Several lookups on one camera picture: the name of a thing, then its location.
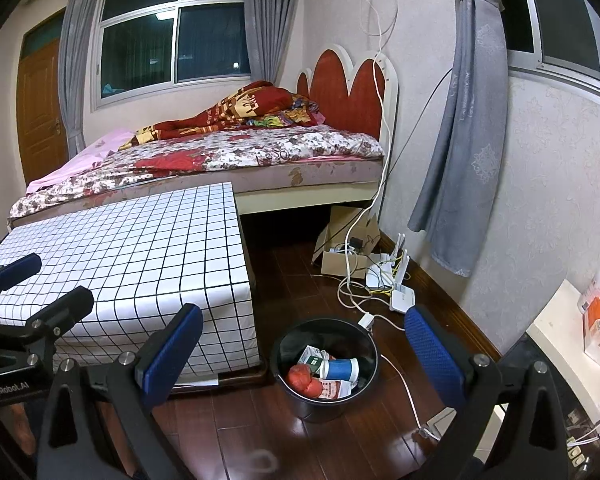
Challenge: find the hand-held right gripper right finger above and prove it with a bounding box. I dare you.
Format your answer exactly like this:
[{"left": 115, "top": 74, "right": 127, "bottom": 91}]
[{"left": 404, "top": 304, "right": 571, "bottom": 480}]

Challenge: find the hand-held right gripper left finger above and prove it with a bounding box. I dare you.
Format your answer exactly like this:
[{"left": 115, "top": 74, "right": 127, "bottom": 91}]
[{"left": 35, "top": 302, "right": 204, "bottom": 480}]

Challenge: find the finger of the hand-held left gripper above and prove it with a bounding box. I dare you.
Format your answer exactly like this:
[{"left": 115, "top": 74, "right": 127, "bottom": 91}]
[
  {"left": 0, "top": 253, "right": 43, "bottom": 311},
  {"left": 0, "top": 286, "right": 95, "bottom": 367}
]

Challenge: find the blue white paper cup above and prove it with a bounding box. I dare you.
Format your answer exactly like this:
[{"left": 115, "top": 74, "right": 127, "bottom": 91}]
[{"left": 322, "top": 356, "right": 361, "bottom": 383}]

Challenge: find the pink white carton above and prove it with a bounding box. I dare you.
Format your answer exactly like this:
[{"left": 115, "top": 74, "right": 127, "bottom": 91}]
[{"left": 320, "top": 379, "right": 358, "bottom": 401}]

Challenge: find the black round bin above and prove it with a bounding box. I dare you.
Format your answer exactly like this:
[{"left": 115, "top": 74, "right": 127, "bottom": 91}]
[{"left": 270, "top": 316, "right": 381, "bottom": 423}]

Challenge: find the green white milk carton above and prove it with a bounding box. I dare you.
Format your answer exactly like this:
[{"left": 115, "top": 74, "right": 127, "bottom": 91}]
[{"left": 299, "top": 345, "right": 331, "bottom": 376}]

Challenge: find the red plastic bag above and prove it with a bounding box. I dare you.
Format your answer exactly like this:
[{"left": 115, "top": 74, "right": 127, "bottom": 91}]
[{"left": 286, "top": 364, "right": 323, "bottom": 398}]

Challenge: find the small flat white router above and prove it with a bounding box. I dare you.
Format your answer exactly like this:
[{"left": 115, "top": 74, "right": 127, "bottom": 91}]
[{"left": 390, "top": 282, "right": 419, "bottom": 313}]

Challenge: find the white power strip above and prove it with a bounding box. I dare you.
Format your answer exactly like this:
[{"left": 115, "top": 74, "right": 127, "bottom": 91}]
[{"left": 420, "top": 407, "right": 457, "bottom": 442}]

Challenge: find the white checked tablecloth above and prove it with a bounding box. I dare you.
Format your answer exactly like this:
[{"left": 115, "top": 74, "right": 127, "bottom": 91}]
[{"left": 0, "top": 182, "right": 261, "bottom": 386}]

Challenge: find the white router with antennas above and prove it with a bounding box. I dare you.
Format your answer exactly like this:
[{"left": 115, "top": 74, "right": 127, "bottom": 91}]
[{"left": 365, "top": 232, "right": 412, "bottom": 291}]

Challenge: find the white side cabinet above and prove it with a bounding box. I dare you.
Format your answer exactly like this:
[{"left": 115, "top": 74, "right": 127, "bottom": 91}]
[{"left": 500, "top": 280, "right": 600, "bottom": 480}]

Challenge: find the cardboard box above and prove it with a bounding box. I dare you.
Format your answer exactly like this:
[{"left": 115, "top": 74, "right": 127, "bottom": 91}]
[{"left": 312, "top": 205, "right": 381, "bottom": 277}]

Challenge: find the pink cloth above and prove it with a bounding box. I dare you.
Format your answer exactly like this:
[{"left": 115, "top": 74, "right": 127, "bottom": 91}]
[{"left": 26, "top": 129, "right": 133, "bottom": 193}]

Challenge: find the brown wooden door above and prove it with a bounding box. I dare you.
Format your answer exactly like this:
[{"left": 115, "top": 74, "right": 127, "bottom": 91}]
[{"left": 16, "top": 10, "right": 68, "bottom": 186}]

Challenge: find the white pump bottle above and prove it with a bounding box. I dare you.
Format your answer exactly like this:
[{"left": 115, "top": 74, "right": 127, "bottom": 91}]
[{"left": 577, "top": 244, "right": 600, "bottom": 313}]

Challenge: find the bed with red headboard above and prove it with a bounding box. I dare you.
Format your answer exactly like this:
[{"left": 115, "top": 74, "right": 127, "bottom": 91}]
[{"left": 7, "top": 44, "right": 400, "bottom": 226}]

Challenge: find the tied grey curtain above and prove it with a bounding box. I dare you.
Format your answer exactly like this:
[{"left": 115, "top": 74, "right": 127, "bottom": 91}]
[{"left": 407, "top": 0, "right": 511, "bottom": 278}]

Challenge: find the floral bedsheet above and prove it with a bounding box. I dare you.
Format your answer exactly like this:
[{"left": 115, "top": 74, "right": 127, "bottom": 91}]
[{"left": 10, "top": 127, "right": 385, "bottom": 218}]

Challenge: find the red patterned blanket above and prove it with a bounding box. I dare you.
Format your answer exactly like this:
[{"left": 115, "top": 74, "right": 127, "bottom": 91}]
[{"left": 120, "top": 80, "right": 321, "bottom": 151}]

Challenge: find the colourful patterned pillow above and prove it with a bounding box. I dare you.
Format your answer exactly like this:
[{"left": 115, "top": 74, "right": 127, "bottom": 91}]
[{"left": 250, "top": 102, "right": 326, "bottom": 128}]

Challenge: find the large white framed window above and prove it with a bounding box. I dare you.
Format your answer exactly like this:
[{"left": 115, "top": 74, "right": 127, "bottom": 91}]
[{"left": 91, "top": 0, "right": 253, "bottom": 111}]

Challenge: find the narrow white framed window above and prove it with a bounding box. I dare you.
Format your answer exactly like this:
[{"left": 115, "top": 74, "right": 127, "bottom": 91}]
[{"left": 500, "top": 0, "right": 600, "bottom": 91}]

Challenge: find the white floor cable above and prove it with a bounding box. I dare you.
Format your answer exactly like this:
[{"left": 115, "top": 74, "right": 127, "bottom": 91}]
[{"left": 375, "top": 350, "right": 433, "bottom": 438}]

